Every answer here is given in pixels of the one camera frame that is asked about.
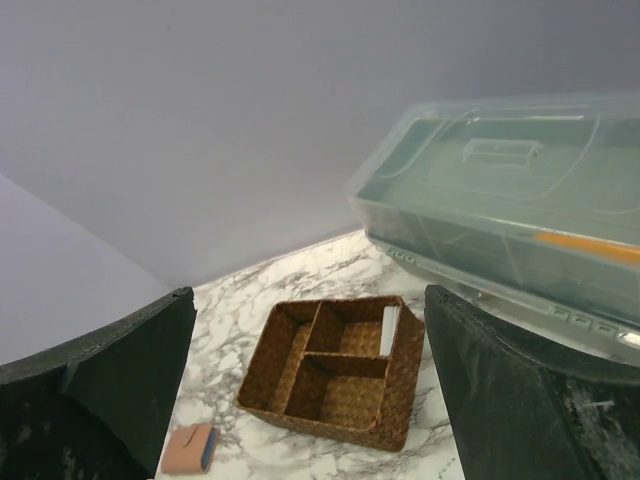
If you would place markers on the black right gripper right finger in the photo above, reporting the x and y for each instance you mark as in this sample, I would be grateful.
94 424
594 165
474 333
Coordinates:
522 406

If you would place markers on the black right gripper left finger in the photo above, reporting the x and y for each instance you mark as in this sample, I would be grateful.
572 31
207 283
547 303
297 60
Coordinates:
98 406

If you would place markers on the stack of white cards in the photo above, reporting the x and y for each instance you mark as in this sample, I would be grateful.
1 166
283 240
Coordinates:
390 318

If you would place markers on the brown woven divided basket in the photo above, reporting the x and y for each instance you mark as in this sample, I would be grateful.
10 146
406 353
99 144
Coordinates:
316 369

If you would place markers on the clear lidded green toolbox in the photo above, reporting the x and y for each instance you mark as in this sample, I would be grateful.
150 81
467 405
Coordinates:
527 206

